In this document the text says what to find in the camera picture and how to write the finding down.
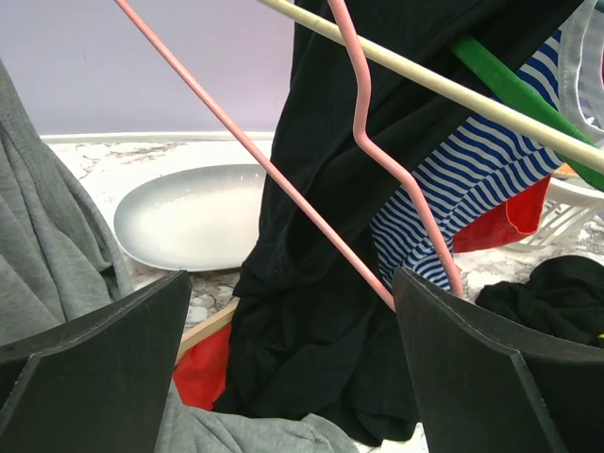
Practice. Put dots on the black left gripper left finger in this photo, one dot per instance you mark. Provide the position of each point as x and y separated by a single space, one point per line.
97 383

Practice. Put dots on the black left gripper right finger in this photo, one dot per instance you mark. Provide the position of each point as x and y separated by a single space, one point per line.
483 383

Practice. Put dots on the black tank top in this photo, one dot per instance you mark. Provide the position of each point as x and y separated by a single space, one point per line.
563 297

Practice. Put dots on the cream wooden hanger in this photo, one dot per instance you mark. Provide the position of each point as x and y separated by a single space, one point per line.
363 49

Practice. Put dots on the red tank top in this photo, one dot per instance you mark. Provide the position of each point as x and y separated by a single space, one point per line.
200 376

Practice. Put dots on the grey tank top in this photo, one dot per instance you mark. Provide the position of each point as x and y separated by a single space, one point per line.
60 261

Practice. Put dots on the blue striped tank top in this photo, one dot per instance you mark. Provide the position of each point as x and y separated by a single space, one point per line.
478 167

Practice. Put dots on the green plastic hanger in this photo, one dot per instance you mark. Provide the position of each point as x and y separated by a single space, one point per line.
509 88

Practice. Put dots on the wooden clothes rack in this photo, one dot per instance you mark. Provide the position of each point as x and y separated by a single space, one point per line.
206 328

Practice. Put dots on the hanging black garment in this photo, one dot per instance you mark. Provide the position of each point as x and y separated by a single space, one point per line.
309 335

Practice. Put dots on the white laundry basket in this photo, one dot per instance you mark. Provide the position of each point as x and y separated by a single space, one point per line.
569 205

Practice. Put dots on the white oval plate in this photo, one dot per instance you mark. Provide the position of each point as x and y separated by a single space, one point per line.
198 220

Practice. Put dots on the white mesh garment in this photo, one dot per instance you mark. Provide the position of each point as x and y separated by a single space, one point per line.
580 66

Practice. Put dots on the pink wire hanger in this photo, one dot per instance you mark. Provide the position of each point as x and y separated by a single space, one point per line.
343 20

